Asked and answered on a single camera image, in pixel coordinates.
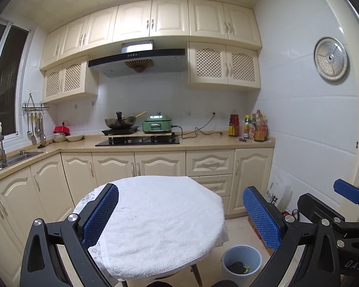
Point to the black wok with handle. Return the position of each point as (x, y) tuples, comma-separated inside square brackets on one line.
[(121, 122)]

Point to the black gas stove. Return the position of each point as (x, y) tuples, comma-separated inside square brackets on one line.
[(132, 137)]

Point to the red kitchen item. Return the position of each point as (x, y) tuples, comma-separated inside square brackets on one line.
[(62, 129)]

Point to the white terry table cloth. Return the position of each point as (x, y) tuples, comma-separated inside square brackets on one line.
[(160, 225)]

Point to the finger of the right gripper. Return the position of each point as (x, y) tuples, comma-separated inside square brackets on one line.
[(346, 190)]

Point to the kitchen window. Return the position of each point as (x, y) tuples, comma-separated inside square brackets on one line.
[(14, 48)]

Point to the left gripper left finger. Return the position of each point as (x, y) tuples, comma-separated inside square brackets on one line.
[(95, 215)]

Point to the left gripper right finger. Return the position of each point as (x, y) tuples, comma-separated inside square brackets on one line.
[(266, 217)]

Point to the cream lower kitchen cabinets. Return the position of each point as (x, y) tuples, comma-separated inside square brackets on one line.
[(48, 183)]

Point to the green label sauce bottle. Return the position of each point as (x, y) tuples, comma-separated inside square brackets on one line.
[(247, 122)]

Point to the cream kitchen cabinets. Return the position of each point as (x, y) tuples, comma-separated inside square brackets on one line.
[(216, 43), (48, 183)]

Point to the hanging utensil rack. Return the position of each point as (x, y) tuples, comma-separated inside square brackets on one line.
[(35, 121)]

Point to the wooden stool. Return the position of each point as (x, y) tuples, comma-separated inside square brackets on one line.
[(194, 270)]

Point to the white rice sack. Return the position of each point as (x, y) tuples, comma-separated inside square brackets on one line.
[(278, 193)]

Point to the green electric cooker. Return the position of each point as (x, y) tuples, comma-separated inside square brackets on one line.
[(157, 123)]

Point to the cream upper kitchen cabinets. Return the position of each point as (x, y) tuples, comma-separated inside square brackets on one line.
[(216, 43)]

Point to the black range hood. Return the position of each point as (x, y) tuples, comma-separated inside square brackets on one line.
[(137, 58)]

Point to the dark soy sauce bottle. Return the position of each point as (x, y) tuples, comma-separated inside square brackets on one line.
[(233, 128)]

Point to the brown cardboard box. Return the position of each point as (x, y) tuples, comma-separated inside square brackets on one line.
[(269, 250)]

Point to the orange label oil bottle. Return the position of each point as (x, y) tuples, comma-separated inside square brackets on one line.
[(261, 128)]

